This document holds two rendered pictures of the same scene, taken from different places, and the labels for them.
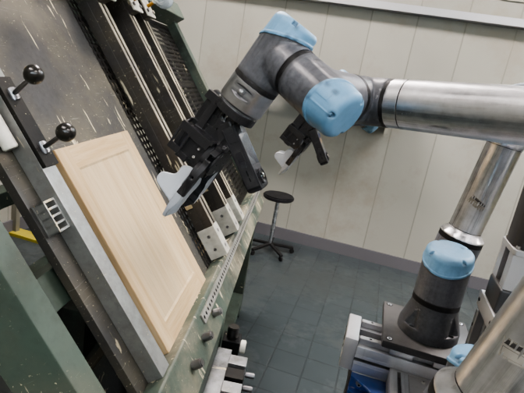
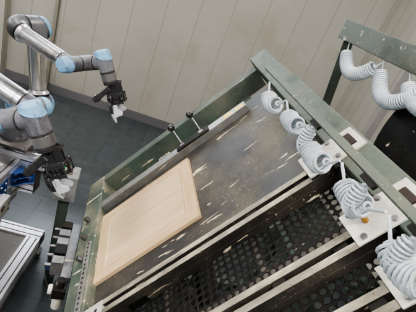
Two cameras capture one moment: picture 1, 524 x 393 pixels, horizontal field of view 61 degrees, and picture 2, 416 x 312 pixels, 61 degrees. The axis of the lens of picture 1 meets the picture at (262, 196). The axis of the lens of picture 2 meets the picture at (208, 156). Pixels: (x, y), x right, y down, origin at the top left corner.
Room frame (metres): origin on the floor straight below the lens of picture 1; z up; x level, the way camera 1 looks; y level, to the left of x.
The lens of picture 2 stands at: (2.46, -0.02, 2.18)
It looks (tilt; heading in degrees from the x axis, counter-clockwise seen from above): 27 degrees down; 157
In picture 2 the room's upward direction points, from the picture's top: 22 degrees clockwise
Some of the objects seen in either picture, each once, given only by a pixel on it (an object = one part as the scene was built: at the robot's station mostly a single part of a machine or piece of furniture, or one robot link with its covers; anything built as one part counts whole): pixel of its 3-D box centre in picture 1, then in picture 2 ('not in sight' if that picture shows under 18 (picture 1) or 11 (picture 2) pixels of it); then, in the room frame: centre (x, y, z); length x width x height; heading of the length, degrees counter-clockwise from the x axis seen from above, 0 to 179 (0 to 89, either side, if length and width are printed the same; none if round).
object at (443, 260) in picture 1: (444, 271); not in sight; (1.05, -0.48, 1.20); 0.13 x 0.12 x 0.14; 153
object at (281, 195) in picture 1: (274, 222); not in sight; (4.05, -0.16, 0.28); 0.48 x 0.45 x 0.57; 84
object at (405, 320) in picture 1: (432, 313); not in sight; (1.05, -0.48, 1.09); 0.15 x 0.15 x 0.10
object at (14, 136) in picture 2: not in sight; (15, 127); (0.57, -0.36, 1.09); 0.15 x 0.15 x 0.10
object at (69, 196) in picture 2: not in sight; (67, 183); (0.67, -0.05, 0.84); 0.12 x 0.12 x 0.18; 87
